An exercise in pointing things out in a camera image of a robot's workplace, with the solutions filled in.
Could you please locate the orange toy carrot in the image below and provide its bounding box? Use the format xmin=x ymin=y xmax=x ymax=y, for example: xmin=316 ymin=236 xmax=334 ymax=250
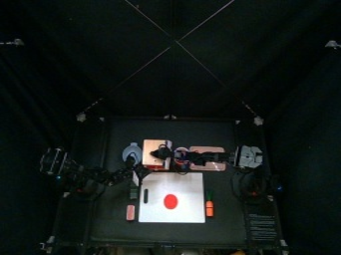
xmin=203 ymin=190 xmax=215 ymax=218

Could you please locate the pink rectangular block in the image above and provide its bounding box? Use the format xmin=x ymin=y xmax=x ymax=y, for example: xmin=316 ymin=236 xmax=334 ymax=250
xmin=125 ymin=204 xmax=137 ymax=222

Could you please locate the wooden drawer box housing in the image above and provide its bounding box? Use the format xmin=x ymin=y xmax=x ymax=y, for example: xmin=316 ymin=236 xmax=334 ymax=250
xmin=141 ymin=138 xmax=173 ymax=171

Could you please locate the white cutting board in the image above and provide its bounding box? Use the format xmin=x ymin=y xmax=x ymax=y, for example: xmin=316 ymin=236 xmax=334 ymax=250
xmin=137 ymin=171 xmax=205 ymax=224

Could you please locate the red-orange dough disc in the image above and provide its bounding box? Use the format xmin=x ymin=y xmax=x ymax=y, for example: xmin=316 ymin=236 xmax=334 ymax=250
xmin=162 ymin=193 xmax=179 ymax=211

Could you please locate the thin diagonal brace wire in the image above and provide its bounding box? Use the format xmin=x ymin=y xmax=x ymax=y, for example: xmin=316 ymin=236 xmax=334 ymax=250
xmin=82 ymin=0 xmax=235 ymax=115
xmin=122 ymin=0 xmax=260 ymax=120

